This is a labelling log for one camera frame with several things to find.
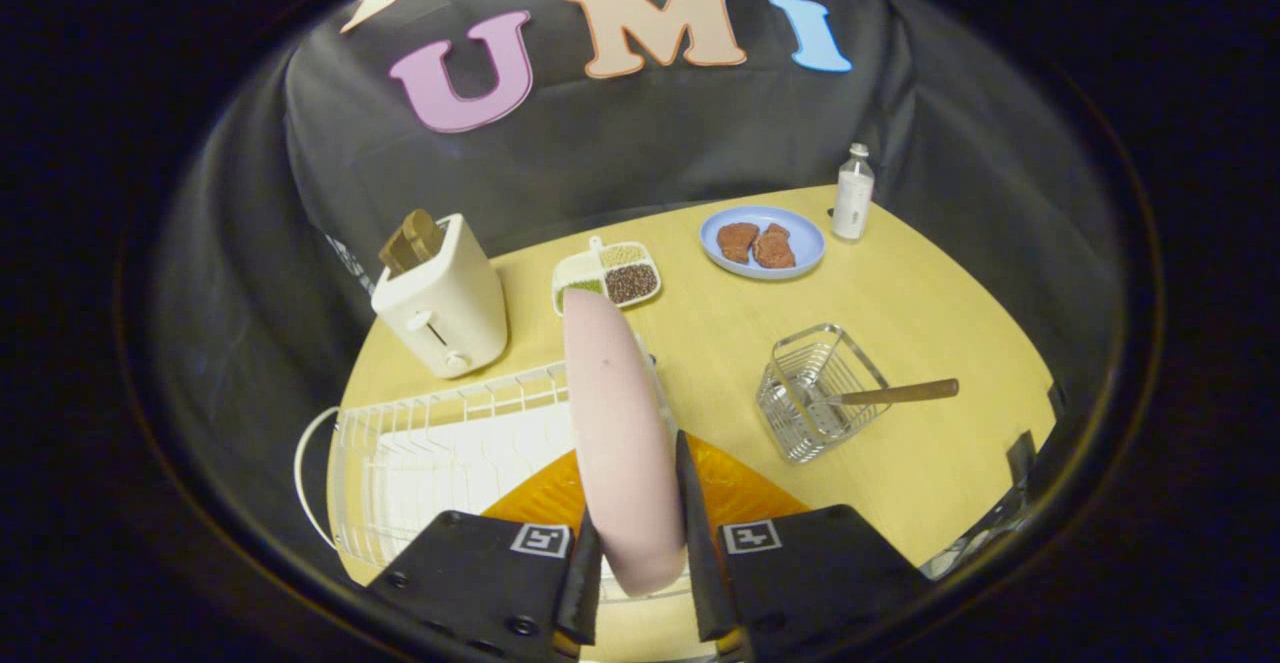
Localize brown meat piece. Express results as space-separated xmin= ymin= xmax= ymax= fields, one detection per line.
xmin=752 ymin=224 xmax=797 ymax=271
xmin=716 ymin=222 xmax=761 ymax=265

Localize white wire dish rack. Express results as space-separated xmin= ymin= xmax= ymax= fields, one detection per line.
xmin=294 ymin=359 xmax=691 ymax=604

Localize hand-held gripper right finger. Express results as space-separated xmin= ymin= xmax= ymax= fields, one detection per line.
xmin=674 ymin=431 xmax=935 ymax=663

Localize black backdrop cloth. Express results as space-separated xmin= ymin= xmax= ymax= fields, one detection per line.
xmin=150 ymin=0 xmax=1131 ymax=584

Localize blue plate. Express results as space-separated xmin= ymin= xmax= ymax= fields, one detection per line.
xmin=699 ymin=206 xmax=827 ymax=281

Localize metal wire basket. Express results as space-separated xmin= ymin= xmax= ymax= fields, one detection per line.
xmin=756 ymin=323 xmax=891 ymax=466

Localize divided tray of grains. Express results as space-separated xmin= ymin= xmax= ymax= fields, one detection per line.
xmin=552 ymin=235 xmax=663 ymax=318

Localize toast slice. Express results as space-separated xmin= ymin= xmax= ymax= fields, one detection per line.
xmin=378 ymin=209 xmax=447 ymax=278

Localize wooden handled spoon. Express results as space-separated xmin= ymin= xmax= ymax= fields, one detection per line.
xmin=790 ymin=378 xmax=961 ymax=410

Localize cream toaster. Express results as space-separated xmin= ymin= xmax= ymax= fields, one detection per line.
xmin=371 ymin=213 xmax=510 ymax=380

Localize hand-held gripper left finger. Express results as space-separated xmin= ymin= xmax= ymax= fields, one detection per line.
xmin=362 ymin=449 xmax=605 ymax=662

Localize white bottle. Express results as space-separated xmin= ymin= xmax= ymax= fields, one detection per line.
xmin=832 ymin=143 xmax=876 ymax=243

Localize pink plate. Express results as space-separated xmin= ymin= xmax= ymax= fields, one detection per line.
xmin=562 ymin=288 xmax=689 ymax=598

